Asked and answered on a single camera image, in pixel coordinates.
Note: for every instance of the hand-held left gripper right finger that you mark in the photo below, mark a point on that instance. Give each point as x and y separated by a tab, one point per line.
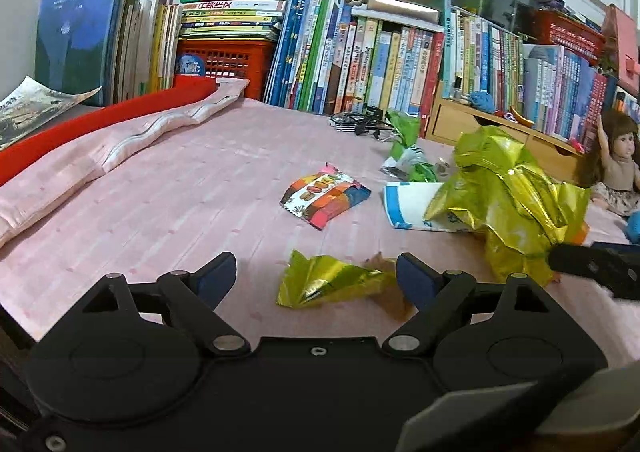
415	279

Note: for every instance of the red bed rail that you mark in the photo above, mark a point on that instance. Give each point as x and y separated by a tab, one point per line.
50	142

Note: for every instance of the row of tall picture books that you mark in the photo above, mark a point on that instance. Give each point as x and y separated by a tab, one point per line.
350	67

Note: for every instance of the row of small paperback books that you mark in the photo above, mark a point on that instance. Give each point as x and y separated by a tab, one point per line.
540	82

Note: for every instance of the stack of flat books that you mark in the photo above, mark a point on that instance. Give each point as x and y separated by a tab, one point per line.
230	14

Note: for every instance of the small gold foil wrapper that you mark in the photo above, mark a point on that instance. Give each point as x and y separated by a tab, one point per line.
320	279

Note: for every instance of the open magazine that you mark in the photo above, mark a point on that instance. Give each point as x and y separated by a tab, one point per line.
30	107

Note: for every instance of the pink box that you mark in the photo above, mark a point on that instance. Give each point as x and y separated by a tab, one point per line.
622	47

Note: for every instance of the row of thin books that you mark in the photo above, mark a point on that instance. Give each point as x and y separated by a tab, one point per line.
145	47

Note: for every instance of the pink zippered pillow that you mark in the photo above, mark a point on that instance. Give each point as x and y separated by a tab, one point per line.
75	162

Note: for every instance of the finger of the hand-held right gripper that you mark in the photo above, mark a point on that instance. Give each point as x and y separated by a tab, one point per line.
580	262

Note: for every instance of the red plastic basket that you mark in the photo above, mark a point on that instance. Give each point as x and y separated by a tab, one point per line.
235	62

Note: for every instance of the white and blue paper packet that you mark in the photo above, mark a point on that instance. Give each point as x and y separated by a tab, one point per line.
405	204

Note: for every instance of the brown-haired doll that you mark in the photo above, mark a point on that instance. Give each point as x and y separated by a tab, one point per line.
617	167

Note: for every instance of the beige flat box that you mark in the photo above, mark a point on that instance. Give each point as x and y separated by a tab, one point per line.
395	12

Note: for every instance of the colourful macaron print snack wrapper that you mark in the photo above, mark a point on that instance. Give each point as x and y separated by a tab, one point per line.
325	197

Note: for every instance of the large gold foil wrapper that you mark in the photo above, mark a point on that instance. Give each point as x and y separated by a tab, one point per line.
510	202

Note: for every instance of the wooden drawer organizer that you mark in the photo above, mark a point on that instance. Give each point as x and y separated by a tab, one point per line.
450	124

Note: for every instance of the red storage crate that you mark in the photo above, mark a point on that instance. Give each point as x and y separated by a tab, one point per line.
570	34

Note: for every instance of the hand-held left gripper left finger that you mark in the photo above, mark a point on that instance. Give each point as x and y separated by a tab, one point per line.
217	278

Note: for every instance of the blue printed card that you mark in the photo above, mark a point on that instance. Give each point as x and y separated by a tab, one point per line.
190	66

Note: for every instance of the large blue book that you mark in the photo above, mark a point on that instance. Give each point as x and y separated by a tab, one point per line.
75	32

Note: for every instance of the green snack wrapper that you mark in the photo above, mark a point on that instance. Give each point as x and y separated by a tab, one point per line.
407	132

